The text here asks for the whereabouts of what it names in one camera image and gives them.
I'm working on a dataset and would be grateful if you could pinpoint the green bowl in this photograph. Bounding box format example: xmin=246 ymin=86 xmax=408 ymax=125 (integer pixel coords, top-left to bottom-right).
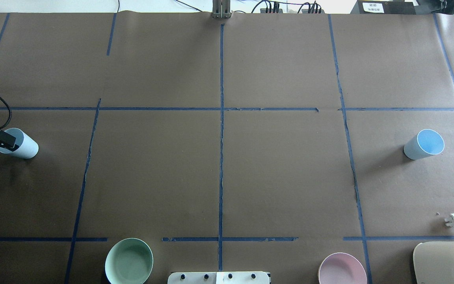
xmin=104 ymin=238 xmax=154 ymax=284

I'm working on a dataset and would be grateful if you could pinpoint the light blue cup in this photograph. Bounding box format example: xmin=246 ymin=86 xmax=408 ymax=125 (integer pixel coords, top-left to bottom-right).
xmin=403 ymin=129 xmax=445 ymax=160
xmin=0 ymin=128 xmax=39 ymax=159

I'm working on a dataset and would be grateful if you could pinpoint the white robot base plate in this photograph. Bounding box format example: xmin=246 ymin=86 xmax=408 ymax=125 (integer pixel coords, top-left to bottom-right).
xmin=167 ymin=271 xmax=272 ymax=284

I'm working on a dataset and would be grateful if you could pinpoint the aluminium frame post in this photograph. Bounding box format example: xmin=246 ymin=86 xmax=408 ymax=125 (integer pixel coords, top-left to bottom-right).
xmin=211 ymin=0 xmax=232 ymax=19

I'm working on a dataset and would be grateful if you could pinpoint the black box with label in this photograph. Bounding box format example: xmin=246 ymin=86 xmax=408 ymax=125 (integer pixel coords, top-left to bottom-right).
xmin=350 ymin=0 xmax=416 ymax=15

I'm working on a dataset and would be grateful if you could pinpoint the pink bowl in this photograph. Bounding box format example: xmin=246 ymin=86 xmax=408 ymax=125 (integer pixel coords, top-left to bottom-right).
xmin=317 ymin=252 xmax=368 ymax=284

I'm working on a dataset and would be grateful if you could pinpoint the cream toaster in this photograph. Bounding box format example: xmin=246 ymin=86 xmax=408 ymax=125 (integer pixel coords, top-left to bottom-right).
xmin=413 ymin=241 xmax=454 ymax=284

